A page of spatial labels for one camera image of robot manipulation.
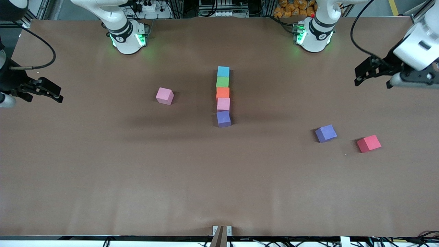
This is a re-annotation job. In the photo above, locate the purple foam cube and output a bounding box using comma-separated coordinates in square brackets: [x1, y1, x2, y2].
[216, 110, 232, 128]
[315, 125, 337, 143]

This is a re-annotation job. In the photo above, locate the red foam cube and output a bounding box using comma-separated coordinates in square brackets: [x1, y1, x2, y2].
[357, 135, 382, 153]

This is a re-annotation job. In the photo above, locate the orange mesh bag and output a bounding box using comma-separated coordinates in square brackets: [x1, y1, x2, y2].
[273, 0, 318, 18]

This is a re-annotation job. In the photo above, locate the brown table cover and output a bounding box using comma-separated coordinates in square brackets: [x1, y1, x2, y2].
[0, 15, 439, 238]

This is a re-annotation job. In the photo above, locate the white power strip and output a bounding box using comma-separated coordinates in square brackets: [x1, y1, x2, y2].
[139, 1, 159, 13]

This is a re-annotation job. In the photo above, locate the white electronics box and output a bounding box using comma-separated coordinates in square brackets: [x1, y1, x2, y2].
[198, 0, 242, 17]

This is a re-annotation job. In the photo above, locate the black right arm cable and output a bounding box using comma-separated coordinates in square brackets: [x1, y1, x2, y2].
[10, 25, 56, 70]

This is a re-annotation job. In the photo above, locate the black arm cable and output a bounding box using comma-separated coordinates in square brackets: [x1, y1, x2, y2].
[350, 0, 390, 66]
[10, 25, 56, 70]

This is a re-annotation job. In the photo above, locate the aluminium frame profile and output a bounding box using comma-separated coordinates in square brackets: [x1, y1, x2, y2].
[411, 0, 433, 25]
[29, 0, 57, 21]

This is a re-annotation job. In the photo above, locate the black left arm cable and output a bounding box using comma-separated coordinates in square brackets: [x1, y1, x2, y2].
[350, 0, 390, 66]

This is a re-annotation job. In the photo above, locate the black cable bundle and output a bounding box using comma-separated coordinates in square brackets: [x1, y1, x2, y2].
[369, 231, 439, 247]

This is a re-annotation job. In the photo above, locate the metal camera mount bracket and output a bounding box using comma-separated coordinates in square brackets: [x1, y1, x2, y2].
[212, 225, 232, 247]

